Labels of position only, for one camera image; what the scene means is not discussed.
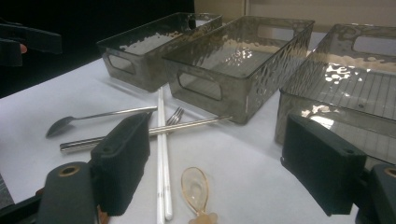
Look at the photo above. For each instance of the steel chopstick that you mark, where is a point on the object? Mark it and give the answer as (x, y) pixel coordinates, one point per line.
(77, 143)
(77, 149)

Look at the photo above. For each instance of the white chopstick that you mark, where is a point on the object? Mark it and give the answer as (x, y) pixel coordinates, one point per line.
(167, 186)
(160, 174)

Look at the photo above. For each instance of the mesh basket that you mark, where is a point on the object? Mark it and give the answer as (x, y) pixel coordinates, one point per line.
(137, 74)
(236, 105)
(358, 93)

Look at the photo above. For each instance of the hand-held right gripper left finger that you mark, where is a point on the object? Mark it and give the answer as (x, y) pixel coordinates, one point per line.
(121, 165)

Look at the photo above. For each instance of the white paper table cover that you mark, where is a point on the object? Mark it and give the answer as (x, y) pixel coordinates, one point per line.
(233, 174)

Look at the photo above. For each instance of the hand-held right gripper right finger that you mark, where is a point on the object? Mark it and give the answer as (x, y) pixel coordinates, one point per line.
(323, 165)

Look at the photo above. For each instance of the steel spoon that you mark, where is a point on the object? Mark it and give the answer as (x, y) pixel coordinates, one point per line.
(59, 126)

